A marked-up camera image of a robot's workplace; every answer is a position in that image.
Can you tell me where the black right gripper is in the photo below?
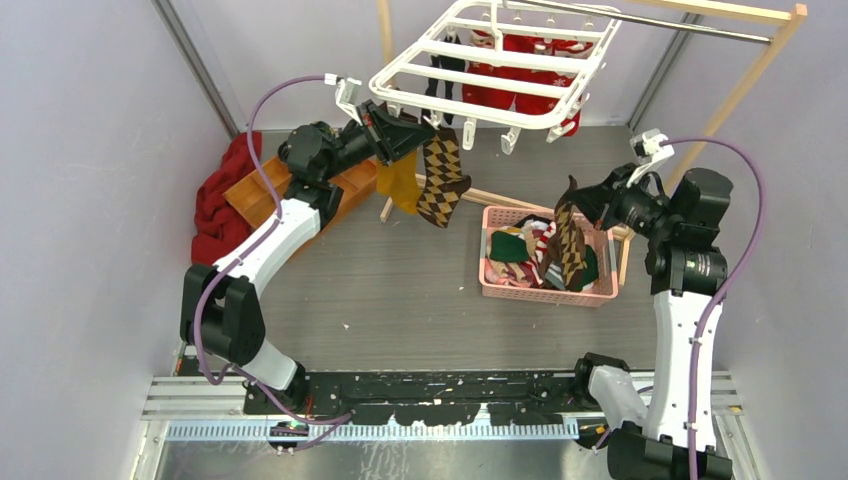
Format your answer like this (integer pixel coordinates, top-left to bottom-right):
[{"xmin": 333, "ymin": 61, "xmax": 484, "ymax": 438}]
[{"xmin": 567, "ymin": 162, "xmax": 679, "ymax": 240}]

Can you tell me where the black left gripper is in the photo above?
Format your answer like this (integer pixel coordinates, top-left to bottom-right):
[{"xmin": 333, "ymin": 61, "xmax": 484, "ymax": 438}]
[{"xmin": 321, "ymin": 101, "xmax": 433, "ymax": 182}]

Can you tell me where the brown yellow argyle sock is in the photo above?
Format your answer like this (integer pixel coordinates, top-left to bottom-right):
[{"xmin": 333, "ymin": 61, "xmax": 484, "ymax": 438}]
[{"xmin": 416, "ymin": 128, "xmax": 472, "ymax": 228}]

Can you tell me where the black sock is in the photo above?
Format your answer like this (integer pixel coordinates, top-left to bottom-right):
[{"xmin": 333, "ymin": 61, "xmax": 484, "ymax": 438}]
[{"xmin": 425, "ymin": 55, "xmax": 442, "ymax": 97}]

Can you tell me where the dark sock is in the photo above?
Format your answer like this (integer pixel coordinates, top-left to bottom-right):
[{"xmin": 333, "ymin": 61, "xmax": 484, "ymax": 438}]
[{"xmin": 440, "ymin": 33, "xmax": 466, "ymax": 126}]

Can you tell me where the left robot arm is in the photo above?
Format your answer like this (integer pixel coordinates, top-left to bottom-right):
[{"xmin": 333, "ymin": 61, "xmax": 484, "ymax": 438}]
[{"xmin": 179, "ymin": 101, "xmax": 435, "ymax": 414}]

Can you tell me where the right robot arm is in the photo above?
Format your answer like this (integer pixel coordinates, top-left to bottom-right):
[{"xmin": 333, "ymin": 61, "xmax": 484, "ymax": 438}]
[{"xmin": 560, "ymin": 163, "xmax": 733, "ymax": 479}]

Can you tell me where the white clip sock hanger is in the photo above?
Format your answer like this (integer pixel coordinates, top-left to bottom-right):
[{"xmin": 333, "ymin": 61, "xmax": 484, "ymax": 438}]
[{"xmin": 368, "ymin": 1, "xmax": 622, "ymax": 154}]

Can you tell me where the metal hanger rod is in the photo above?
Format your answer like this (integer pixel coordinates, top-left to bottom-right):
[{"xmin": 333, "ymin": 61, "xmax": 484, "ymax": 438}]
[{"xmin": 498, "ymin": 1, "xmax": 774, "ymax": 45}]

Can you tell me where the pink laundry basket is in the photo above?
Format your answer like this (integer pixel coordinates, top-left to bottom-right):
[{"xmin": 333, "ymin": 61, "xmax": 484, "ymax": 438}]
[{"xmin": 478, "ymin": 206, "xmax": 625, "ymax": 308}]

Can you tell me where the red white striped sock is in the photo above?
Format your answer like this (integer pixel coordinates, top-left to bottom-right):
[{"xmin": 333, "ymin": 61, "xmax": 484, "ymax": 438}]
[{"xmin": 518, "ymin": 220, "xmax": 557, "ymax": 287}]

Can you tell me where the red snowflake christmas sock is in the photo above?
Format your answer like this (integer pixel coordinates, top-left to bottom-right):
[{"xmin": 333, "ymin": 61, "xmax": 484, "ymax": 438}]
[{"xmin": 462, "ymin": 30, "xmax": 518, "ymax": 110}]

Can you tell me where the green sock in basket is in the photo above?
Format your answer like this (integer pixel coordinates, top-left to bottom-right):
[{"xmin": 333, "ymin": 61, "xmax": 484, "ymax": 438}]
[{"xmin": 488, "ymin": 230, "xmax": 530, "ymax": 263}]

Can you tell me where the red santa christmas sock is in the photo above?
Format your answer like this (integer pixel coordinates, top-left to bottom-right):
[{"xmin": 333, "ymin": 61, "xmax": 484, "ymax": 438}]
[{"xmin": 504, "ymin": 34, "xmax": 556, "ymax": 115}]

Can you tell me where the orange wooden compartment tray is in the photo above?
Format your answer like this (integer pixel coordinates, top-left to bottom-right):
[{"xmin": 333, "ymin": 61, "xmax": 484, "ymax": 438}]
[{"xmin": 223, "ymin": 155, "xmax": 379, "ymax": 233}]

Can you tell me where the red cloth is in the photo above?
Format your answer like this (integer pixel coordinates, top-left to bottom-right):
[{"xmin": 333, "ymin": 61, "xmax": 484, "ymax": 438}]
[{"xmin": 191, "ymin": 133, "xmax": 256, "ymax": 265}]

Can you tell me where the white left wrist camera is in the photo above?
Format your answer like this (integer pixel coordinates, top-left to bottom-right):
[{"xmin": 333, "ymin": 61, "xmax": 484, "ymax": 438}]
[{"xmin": 324, "ymin": 73, "xmax": 362, "ymax": 125}]

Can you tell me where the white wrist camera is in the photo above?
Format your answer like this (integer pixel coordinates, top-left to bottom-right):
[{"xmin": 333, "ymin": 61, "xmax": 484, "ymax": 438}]
[
  {"xmin": 627, "ymin": 129, "xmax": 675, "ymax": 187},
  {"xmin": 324, "ymin": 73, "xmax": 362, "ymax": 125}
]

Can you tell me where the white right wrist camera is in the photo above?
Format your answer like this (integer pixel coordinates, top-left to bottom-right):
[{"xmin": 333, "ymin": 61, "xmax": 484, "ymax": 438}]
[{"xmin": 627, "ymin": 129, "xmax": 675, "ymax": 187}]

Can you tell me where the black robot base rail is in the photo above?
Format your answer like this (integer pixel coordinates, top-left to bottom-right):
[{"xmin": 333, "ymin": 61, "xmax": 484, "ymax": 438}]
[{"xmin": 242, "ymin": 370, "xmax": 602, "ymax": 427}]

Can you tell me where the wooden clothes rack frame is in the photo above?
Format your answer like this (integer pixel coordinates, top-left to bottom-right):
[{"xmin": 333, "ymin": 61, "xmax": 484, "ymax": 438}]
[{"xmin": 374, "ymin": 0, "xmax": 814, "ymax": 286}]

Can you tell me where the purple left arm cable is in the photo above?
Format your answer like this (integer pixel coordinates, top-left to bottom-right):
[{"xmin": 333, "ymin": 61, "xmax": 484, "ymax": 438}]
[{"xmin": 192, "ymin": 74, "xmax": 352, "ymax": 452}]

